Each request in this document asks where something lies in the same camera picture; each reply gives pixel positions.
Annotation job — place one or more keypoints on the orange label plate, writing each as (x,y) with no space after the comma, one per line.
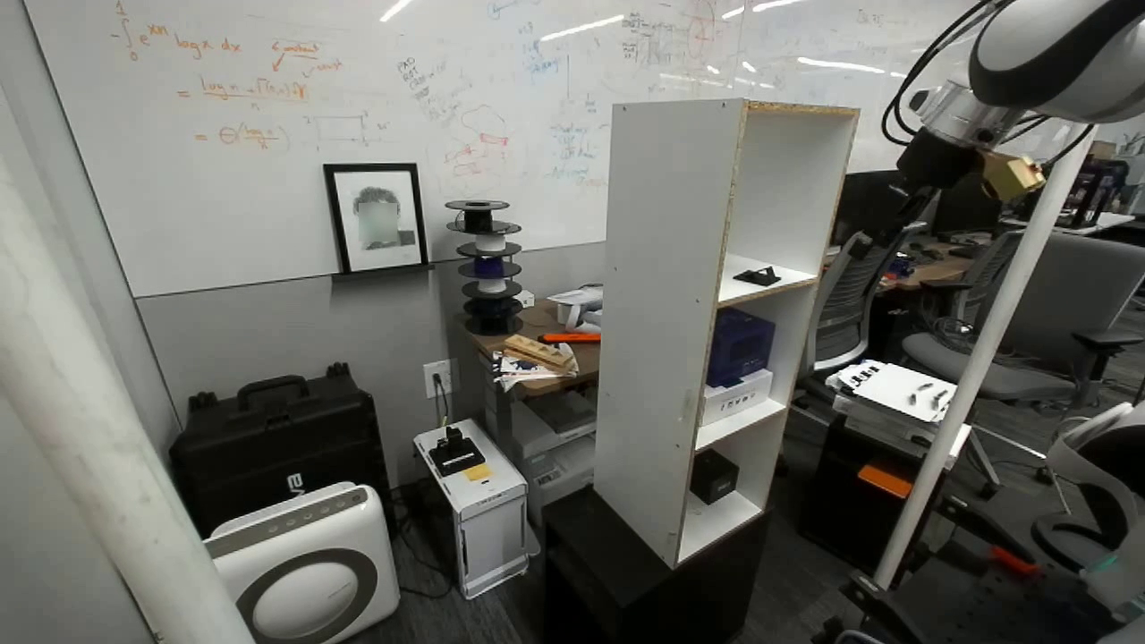
(884,479)

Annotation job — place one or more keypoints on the white computer tower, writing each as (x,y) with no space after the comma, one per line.
(489,525)

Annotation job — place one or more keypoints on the orange hand tool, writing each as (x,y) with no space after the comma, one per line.
(572,336)

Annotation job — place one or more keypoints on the stack of filament spools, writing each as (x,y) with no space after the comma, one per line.
(489,270)

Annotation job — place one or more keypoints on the black computer monitor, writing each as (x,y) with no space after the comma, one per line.
(877,202)

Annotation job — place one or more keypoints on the tan wrist camera mount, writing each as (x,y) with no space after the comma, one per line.
(1015,180)

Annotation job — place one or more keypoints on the white pole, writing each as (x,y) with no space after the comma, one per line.
(978,370)
(94,451)

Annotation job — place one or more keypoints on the white round-grille air purifier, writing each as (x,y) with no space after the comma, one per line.
(306,572)

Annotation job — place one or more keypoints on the black device on tower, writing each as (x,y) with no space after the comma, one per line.
(457,451)

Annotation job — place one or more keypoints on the small black object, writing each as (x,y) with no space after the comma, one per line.
(758,275)

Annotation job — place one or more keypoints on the white wall outlet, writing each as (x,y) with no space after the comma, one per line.
(439,376)

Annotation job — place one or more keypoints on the grey mesh office chair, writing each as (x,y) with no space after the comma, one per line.
(852,299)

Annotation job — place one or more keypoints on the black stand under cabinet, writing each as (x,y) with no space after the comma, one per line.
(622,583)

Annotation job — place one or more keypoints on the large grey office chair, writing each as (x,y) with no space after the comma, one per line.
(1075,299)

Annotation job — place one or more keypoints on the black hard case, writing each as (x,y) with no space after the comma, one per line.
(272,441)

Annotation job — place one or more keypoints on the cluttered desk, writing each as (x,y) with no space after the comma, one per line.
(549,405)

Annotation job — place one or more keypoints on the blue box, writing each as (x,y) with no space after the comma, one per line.
(737,343)

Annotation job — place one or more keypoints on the whiteboard with writing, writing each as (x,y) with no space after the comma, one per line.
(238,120)

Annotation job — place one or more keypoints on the white box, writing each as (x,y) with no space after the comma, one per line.
(737,397)

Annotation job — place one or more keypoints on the white open shelf cabinet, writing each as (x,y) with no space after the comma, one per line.
(656,309)

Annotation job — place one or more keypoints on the black framed portrait picture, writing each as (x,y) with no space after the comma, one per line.
(377,221)

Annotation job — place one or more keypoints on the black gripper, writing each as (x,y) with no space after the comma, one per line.
(944,162)

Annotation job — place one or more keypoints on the white board with parts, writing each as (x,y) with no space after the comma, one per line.
(896,391)

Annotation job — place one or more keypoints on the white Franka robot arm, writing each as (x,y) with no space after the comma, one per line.
(1062,56)

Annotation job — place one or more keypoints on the small black box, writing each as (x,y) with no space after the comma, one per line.
(713,478)

